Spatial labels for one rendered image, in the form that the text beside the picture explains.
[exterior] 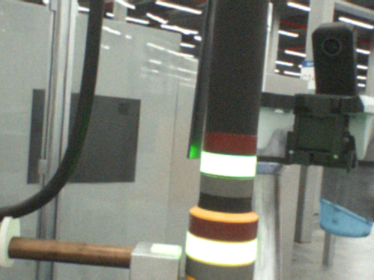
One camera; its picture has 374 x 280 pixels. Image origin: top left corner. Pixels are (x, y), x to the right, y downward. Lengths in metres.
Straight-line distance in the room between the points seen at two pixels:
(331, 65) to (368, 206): 0.23
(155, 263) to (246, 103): 0.11
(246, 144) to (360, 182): 0.45
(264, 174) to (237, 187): 0.76
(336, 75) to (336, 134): 0.08
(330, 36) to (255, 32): 0.29
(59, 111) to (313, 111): 0.67
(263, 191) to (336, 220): 0.34
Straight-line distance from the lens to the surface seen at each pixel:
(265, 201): 1.06
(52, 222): 1.14
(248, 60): 0.30
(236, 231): 0.30
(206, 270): 0.31
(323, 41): 0.59
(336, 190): 0.74
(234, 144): 0.30
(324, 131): 0.56
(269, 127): 0.54
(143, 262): 0.32
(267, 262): 1.06
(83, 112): 0.32
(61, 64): 1.11
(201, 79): 0.33
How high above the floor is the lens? 1.64
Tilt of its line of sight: 3 degrees down
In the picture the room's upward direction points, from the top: 5 degrees clockwise
